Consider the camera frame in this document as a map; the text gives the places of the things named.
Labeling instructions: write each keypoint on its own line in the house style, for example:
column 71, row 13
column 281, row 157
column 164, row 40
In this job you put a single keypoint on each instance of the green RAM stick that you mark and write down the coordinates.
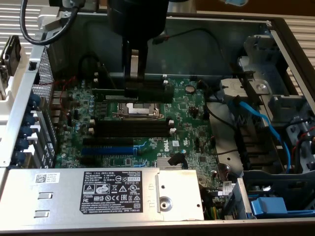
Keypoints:
column 160, row 96

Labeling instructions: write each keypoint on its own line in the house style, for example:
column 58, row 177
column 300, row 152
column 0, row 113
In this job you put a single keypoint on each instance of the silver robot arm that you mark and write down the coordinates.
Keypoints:
column 182, row 6

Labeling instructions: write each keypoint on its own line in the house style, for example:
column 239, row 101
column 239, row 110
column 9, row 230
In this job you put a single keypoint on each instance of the long blue expansion slot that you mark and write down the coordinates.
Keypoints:
column 105, row 151

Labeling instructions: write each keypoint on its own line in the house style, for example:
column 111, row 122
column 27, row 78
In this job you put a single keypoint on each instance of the white corner block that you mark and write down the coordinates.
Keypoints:
column 45, row 16

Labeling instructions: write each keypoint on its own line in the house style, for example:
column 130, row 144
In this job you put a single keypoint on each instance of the RAM slot with white latches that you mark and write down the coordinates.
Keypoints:
column 133, row 134
column 133, row 126
column 155, row 80
column 155, row 86

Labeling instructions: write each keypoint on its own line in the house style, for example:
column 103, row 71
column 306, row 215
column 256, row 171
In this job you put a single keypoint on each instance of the grey plastic bay cover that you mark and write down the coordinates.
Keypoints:
column 261, row 49

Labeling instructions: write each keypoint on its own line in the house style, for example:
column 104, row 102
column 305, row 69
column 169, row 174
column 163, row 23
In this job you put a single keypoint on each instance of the silver CPU socket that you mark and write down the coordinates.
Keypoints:
column 137, row 110

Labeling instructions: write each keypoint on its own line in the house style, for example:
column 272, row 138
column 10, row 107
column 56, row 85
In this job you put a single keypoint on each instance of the long black expansion slot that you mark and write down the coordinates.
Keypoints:
column 108, row 141

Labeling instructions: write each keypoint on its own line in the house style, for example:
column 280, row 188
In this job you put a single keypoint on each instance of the silver chipset heatsink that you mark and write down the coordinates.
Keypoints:
column 162, row 163

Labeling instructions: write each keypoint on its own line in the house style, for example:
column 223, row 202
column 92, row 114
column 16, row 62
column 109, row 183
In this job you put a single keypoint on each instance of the green Dell motherboard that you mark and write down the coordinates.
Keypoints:
column 182, row 108

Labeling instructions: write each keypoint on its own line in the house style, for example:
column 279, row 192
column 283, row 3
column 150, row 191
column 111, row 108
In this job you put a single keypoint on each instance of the blue plastic drive latch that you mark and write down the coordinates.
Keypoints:
column 268, row 206

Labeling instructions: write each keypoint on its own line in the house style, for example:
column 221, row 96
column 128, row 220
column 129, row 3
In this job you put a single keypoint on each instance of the blue slot retention clip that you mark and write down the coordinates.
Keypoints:
column 23, row 144
column 19, row 157
column 35, row 100
column 29, row 120
column 26, row 132

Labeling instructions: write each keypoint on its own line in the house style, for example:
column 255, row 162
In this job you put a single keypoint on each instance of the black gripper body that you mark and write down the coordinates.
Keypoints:
column 137, row 19

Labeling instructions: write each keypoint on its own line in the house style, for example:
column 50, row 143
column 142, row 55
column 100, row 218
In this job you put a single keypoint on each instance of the black plastic bar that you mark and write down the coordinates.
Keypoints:
column 246, row 84

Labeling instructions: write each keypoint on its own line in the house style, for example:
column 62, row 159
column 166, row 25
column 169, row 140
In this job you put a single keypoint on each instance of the silver coin cell battery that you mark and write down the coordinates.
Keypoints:
column 189, row 89

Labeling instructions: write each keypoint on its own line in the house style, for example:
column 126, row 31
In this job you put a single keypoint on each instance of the silver disk bay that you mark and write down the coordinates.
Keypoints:
column 229, row 84

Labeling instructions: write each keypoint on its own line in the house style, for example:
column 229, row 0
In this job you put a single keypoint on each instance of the black graphics card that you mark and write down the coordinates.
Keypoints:
column 13, row 54

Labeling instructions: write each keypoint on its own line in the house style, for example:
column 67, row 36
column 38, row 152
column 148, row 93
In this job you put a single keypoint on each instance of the black ribbed plastic bracket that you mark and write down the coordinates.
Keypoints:
column 253, row 147

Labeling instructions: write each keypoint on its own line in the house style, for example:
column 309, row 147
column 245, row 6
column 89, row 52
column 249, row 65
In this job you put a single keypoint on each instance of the grey open PC case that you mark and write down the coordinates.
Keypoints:
column 197, row 61

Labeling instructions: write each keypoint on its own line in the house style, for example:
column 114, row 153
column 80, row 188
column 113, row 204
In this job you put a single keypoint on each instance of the silver power supply unit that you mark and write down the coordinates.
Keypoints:
column 61, row 196

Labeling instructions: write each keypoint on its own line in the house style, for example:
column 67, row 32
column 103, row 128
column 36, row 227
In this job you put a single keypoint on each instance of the short black expansion slot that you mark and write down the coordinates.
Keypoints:
column 87, row 160

